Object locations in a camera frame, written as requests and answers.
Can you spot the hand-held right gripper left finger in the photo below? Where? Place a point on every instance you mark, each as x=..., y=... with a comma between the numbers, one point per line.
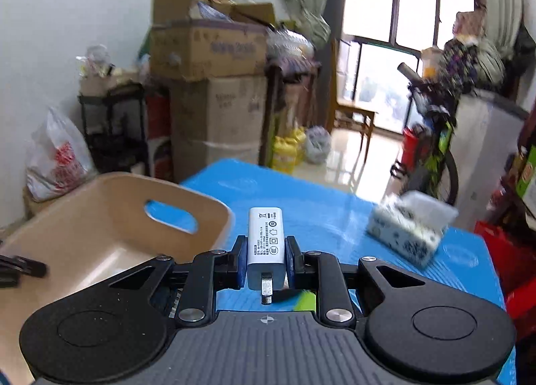
x=240, y=261

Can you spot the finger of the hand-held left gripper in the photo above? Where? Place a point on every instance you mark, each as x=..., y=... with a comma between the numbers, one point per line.
x=21, y=268

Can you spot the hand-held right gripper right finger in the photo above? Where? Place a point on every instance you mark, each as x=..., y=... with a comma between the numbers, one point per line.
x=293, y=262

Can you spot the large white charger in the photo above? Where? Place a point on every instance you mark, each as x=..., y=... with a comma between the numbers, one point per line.
x=264, y=242

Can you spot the beige plastic basket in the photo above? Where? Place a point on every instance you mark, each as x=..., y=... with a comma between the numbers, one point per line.
x=83, y=221

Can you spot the green round tin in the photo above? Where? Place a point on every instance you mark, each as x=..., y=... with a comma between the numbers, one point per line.
x=305, y=301

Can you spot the blue silicone mat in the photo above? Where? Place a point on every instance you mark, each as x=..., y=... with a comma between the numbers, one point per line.
x=335, y=217

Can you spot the yellow bag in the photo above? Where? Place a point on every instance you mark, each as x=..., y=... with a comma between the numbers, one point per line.
x=287, y=152

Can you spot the white red plastic bag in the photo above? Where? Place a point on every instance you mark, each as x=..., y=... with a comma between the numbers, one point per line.
x=56, y=159

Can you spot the grey plastic bag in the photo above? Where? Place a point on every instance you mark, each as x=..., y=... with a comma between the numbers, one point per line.
x=318, y=144

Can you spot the white tissue pack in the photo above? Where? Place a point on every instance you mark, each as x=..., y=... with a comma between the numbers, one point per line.
x=410, y=228

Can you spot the wooden chair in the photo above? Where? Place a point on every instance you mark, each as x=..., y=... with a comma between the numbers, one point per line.
x=351, y=110

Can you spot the black metal rack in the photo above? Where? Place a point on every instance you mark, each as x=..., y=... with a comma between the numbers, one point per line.
x=113, y=125

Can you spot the green black bicycle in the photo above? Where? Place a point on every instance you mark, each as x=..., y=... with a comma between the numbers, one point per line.
x=431, y=138

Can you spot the dark wooden side table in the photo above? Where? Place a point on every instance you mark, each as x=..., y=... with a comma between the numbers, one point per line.
x=289, y=75

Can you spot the open brown cardboard box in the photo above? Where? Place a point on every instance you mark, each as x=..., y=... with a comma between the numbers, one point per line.
x=209, y=48

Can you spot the white chest freezer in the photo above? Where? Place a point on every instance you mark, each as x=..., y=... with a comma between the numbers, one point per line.
x=485, y=159

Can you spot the green white carton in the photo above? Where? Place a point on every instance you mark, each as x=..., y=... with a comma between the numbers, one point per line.
x=527, y=179

